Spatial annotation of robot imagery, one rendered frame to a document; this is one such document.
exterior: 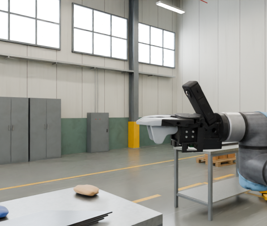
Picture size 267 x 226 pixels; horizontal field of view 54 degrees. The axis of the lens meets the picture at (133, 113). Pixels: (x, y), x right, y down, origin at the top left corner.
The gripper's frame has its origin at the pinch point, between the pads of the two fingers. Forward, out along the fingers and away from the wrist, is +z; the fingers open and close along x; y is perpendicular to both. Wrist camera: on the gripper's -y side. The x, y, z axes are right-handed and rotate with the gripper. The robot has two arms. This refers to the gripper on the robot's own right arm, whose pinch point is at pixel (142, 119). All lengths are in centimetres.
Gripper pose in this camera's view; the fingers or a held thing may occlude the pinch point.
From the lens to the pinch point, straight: 59.3
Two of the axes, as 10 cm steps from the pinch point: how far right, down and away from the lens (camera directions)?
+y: -0.3, 9.9, 1.3
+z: -9.7, 0.0, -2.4
